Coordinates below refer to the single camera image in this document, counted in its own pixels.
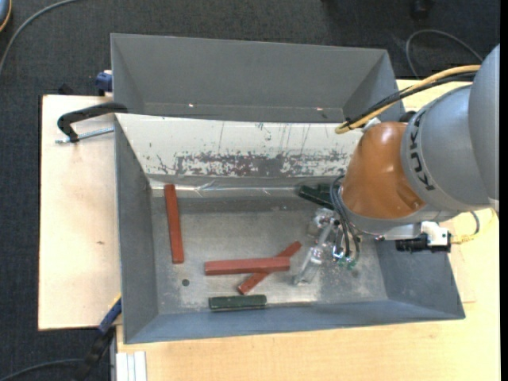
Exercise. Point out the dark green flat block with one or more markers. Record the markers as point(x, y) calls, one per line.
point(237, 302)

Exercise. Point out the black cylinder on white bracket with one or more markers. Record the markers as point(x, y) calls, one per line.
point(412, 244)

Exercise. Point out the pale wood board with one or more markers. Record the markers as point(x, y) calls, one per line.
point(77, 212)

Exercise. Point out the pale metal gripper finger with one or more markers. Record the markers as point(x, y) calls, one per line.
point(322, 221)
point(309, 267)

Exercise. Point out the grey metal bin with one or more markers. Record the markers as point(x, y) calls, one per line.
point(238, 228)

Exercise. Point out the red-brown flat block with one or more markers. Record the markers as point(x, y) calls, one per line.
point(246, 266)
point(252, 282)
point(174, 224)

